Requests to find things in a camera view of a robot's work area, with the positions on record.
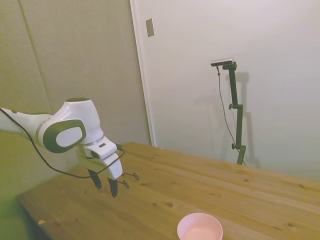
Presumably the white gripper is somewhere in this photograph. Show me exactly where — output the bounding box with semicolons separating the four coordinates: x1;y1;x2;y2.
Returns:
76;146;124;199

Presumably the pink plastic bowl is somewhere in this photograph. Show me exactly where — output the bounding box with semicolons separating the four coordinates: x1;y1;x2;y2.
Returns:
176;212;224;240

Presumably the black wire dish rack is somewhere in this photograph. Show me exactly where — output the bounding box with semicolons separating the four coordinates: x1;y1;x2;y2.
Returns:
116;171;140;189

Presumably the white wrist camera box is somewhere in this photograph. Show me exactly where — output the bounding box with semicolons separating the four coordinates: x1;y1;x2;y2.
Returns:
84;136;119;161

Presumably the white door frame trim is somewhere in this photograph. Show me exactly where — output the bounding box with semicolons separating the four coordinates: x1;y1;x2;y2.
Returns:
129;0;156;147

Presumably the black jointed camera stand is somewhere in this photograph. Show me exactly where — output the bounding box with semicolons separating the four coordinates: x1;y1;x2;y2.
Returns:
222;62;247;166

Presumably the grey wall switch plate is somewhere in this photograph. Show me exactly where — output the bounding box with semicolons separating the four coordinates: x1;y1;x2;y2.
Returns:
145;17;156;38

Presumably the grey camera bar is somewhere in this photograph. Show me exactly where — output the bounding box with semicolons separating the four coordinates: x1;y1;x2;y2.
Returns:
210;57;235;68

